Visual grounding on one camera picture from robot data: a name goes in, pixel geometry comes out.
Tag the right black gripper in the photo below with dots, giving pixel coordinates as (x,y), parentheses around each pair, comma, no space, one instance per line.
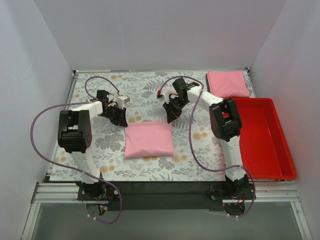
(173,107)

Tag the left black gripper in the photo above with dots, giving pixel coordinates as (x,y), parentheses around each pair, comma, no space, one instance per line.
(116,114)

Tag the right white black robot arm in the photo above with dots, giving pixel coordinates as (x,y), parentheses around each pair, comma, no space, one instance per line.
(225,122)

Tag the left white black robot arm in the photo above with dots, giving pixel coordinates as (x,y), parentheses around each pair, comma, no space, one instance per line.
(75,136)

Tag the folded pink t shirt stack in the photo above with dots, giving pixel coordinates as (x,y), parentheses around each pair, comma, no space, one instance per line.
(227,84)

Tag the floral patterned table mat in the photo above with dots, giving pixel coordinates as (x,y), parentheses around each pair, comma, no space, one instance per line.
(198,155)

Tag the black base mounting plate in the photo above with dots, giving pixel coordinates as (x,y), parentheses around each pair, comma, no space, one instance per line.
(164,195)

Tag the red plastic bin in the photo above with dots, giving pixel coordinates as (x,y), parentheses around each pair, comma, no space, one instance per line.
(263,146)

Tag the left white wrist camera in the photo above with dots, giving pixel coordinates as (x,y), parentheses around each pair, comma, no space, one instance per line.
(122,100)

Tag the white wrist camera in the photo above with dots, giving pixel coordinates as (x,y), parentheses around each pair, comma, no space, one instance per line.
(163,95)
(122,100)

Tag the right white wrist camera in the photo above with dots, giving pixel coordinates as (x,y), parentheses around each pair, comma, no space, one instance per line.
(163,95)

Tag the aluminium frame rail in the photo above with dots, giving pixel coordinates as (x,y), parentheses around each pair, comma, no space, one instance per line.
(166,211)

